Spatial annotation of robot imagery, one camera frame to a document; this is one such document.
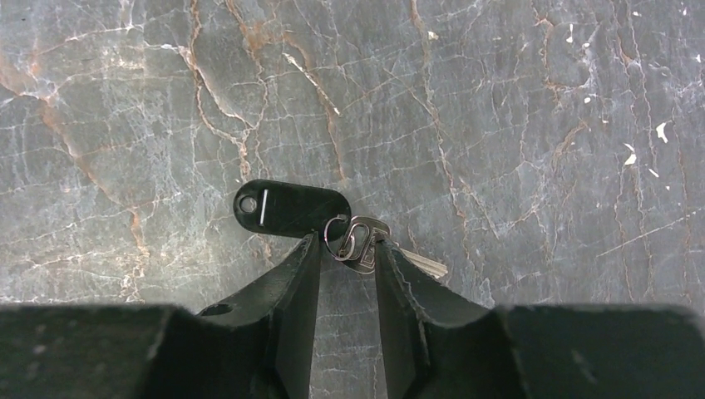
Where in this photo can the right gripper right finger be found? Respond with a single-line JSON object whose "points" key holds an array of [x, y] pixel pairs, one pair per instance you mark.
{"points": [[437, 344]]}

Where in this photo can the key with black tag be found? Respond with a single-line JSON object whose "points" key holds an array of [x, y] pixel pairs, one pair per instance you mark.
{"points": [[290, 210]]}

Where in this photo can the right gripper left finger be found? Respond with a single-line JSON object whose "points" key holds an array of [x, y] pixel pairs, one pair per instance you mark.
{"points": [[256, 343]]}

